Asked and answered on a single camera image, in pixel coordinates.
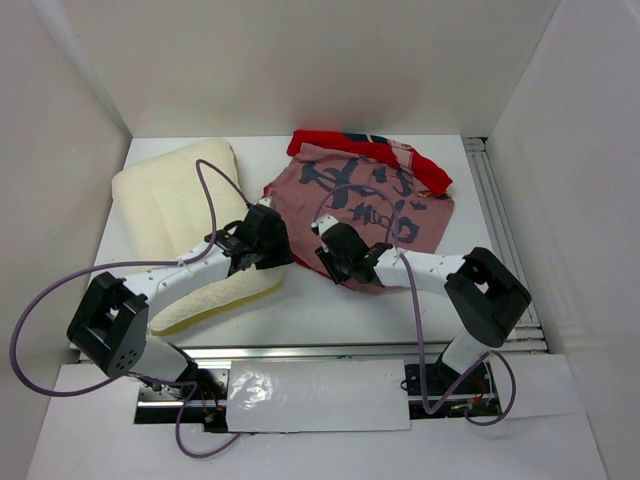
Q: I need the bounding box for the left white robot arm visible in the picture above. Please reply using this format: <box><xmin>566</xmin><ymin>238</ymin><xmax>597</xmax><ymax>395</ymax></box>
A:
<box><xmin>67</xmin><ymin>204</ymin><xmax>293</xmax><ymax>399</ymax></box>

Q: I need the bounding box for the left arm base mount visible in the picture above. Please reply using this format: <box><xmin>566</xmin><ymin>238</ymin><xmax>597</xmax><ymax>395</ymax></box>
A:
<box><xmin>134</xmin><ymin>360</ymin><xmax>231</xmax><ymax>433</ymax></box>

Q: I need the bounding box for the aluminium side rail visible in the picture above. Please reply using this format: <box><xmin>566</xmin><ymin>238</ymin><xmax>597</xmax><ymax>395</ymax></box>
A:
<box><xmin>462</xmin><ymin>137</ymin><xmax>549</xmax><ymax>353</ymax></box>

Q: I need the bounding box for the white cover plate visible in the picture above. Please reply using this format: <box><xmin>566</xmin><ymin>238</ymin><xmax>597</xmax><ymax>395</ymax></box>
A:
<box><xmin>226</xmin><ymin>360</ymin><xmax>411</xmax><ymax>433</ymax></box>

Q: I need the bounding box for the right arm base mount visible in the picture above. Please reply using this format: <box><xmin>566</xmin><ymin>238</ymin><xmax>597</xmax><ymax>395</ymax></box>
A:
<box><xmin>400</xmin><ymin>352</ymin><xmax>503</xmax><ymax>422</ymax></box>

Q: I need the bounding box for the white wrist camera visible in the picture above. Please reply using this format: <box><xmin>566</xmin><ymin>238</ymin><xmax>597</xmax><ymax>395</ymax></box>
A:
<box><xmin>256</xmin><ymin>196</ymin><xmax>276</xmax><ymax>210</ymax></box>
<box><xmin>311</xmin><ymin>214</ymin><xmax>339</xmax><ymax>236</ymax></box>

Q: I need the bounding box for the red printed pillowcase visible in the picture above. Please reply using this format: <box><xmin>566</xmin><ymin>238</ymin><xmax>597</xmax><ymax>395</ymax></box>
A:
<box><xmin>263</xmin><ymin>130</ymin><xmax>454</xmax><ymax>275</ymax></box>

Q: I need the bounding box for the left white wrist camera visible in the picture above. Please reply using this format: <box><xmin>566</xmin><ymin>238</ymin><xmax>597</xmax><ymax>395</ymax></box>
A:
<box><xmin>256</xmin><ymin>196</ymin><xmax>276</xmax><ymax>210</ymax></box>

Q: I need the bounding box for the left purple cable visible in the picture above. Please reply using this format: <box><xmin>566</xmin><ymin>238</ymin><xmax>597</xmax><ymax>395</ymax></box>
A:
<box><xmin>8</xmin><ymin>158</ymin><xmax>261</xmax><ymax>459</ymax></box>

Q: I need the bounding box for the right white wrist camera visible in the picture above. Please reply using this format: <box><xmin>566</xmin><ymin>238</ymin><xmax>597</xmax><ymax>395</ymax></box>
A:
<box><xmin>311</xmin><ymin>214</ymin><xmax>339</xmax><ymax>236</ymax></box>

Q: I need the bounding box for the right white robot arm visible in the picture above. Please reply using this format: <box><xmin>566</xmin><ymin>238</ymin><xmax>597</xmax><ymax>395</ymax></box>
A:
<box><xmin>311</xmin><ymin>215</ymin><xmax>531</xmax><ymax>392</ymax></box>

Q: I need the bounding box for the purple cable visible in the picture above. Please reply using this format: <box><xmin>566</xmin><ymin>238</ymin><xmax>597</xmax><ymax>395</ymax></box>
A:
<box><xmin>8</xmin><ymin>158</ymin><xmax>261</xmax><ymax>459</ymax></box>
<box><xmin>313</xmin><ymin>184</ymin><xmax>517</xmax><ymax>425</ymax></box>

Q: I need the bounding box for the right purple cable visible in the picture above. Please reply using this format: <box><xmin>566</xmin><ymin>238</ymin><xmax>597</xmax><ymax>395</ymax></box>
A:
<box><xmin>313</xmin><ymin>184</ymin><xmax>517</xmax><ymax>425</ymax></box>

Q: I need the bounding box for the cream memory foam pillow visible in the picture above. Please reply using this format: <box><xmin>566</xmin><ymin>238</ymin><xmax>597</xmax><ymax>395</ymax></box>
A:
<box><xmin>112</xmin><ymin>138</ymin><xmax>284</xmax><ymax>336</ymax></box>

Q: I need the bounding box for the aluminium front rail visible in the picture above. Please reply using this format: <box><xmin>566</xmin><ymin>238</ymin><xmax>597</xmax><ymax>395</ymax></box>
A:
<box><xmin>184</xmin><ymin>343</ymin><xmax>418</xmax><ymax>360</ymax></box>

